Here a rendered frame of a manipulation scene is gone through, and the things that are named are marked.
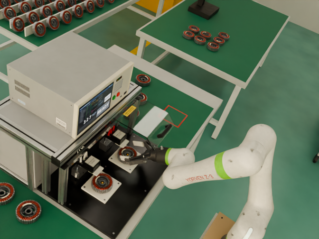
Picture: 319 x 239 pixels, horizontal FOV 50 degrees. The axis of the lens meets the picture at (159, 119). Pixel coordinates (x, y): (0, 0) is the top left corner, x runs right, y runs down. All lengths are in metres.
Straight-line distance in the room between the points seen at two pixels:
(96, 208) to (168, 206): 1.11
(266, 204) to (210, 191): 1.34
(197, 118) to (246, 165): 1.12
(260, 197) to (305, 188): 1.88
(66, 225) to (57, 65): 0.75
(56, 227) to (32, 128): 0.48
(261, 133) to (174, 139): 0.86
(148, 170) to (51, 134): 0.63
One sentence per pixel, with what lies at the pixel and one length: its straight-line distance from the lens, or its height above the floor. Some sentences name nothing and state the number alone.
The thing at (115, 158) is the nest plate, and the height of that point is 0.78.
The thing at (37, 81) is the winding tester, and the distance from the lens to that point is 1.53.
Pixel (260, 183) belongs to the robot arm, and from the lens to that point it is 1.61.
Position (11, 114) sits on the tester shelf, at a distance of 1.68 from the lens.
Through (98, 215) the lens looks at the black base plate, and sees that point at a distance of 1.75.
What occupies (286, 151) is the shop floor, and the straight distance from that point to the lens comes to 3.74.
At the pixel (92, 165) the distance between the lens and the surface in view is 1.72.
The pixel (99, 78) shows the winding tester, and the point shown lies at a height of 1.32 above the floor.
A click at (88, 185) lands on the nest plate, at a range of 1.82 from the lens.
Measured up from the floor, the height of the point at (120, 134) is 0.92.
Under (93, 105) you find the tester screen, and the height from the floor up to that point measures 1.25.
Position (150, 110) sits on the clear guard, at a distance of 1.85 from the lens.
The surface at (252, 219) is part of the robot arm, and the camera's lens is 1.63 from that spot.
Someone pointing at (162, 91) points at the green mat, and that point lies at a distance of 2.52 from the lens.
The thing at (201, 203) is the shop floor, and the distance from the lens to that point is 2.89.
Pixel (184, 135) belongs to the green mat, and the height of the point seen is 0.75.
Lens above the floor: 2.28
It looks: 42 degrees down
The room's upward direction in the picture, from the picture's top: 17 degrees clockwise
